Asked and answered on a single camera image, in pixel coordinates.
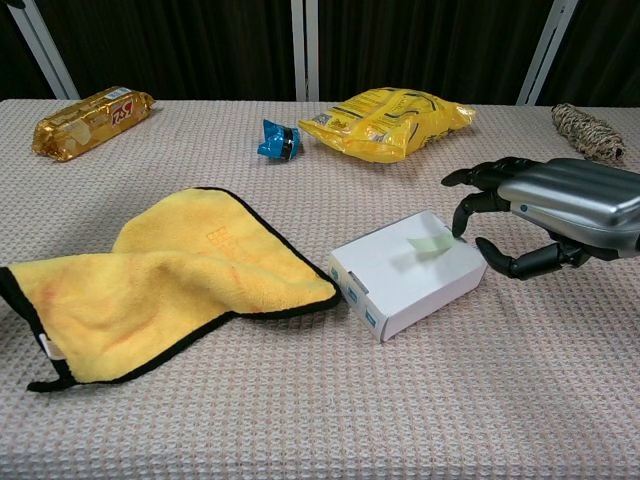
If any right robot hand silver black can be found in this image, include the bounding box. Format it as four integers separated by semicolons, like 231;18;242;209
440;156;640;281

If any pale green paper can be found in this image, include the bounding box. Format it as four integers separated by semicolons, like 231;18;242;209
405;231;458;262

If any white cardboard box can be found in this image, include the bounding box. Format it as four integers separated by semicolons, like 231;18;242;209
328;209;489;344

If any black curtain panel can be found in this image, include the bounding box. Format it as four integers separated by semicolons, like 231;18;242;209
0;0;57;101
30;0;298;102
317;0;556;106
536;0;640;108

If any yellow snack bag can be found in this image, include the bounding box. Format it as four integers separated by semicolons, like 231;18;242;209
297;86;478;165

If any blue crumpled snack wrapper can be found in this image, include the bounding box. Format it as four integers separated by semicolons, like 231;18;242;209
256;118;302;163

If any beige waffle tablecloth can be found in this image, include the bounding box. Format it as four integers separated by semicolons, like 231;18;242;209
0;98;640;480

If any yellow microfiber cloth black trim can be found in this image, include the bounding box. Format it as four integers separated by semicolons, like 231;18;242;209
0;186;343;394

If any gold biscuit package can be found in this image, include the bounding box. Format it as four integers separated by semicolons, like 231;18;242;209
30;85;157;163

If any twine rope bundle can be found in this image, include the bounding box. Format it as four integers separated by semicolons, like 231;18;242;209
550;102;628;163

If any white partition post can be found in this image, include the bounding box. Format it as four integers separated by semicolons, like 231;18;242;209
3;0;82;101
290;0;321;103
515;0;581;107

